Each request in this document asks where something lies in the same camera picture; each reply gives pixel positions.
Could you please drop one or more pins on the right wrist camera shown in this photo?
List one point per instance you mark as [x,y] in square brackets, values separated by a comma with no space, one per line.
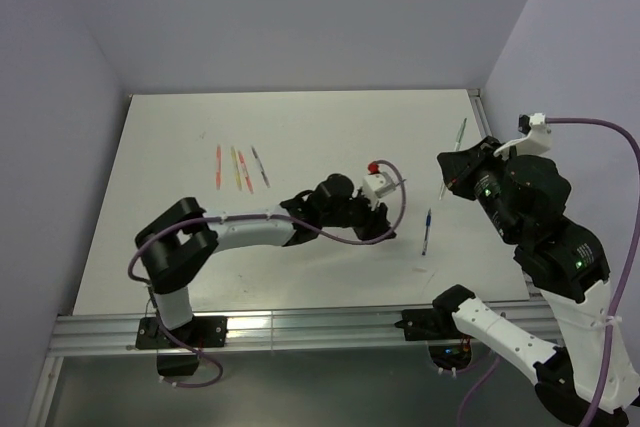
[535,138]

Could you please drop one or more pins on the blue ballpoint pen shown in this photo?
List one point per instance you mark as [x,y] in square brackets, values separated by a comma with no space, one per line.
[425,242]

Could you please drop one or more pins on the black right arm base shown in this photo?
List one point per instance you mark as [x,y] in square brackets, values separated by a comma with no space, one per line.
[448,348]

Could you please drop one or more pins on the purple highlighter pen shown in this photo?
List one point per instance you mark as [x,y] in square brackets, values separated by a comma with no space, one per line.
[260,166]

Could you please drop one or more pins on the pink highlighter pen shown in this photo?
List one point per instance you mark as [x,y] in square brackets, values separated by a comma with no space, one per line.
[245,172]

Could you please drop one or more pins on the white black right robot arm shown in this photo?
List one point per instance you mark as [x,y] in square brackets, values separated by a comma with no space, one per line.
[589,380]

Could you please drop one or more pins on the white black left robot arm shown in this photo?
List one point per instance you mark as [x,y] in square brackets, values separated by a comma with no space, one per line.
[177,244]

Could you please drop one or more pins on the aluminium front rail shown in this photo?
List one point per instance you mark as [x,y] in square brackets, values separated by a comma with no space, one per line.
[247,331]

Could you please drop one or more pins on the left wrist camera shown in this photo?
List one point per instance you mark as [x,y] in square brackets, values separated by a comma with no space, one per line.
[376,185]

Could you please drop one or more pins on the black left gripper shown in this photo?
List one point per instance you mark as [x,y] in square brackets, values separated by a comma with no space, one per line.
[374,222]

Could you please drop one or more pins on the yellow highlighter pen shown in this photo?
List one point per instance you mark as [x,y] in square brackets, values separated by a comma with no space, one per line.
[236,168]

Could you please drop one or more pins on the orange highlighter pen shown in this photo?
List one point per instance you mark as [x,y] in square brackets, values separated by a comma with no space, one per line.
[218,170]

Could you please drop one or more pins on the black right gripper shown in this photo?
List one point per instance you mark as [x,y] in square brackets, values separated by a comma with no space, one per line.
[456,166]

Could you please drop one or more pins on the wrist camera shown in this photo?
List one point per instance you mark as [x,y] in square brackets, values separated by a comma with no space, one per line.
[535,138]
[376,185]

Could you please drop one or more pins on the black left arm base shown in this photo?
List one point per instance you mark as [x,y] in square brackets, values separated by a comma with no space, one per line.
[180,352]

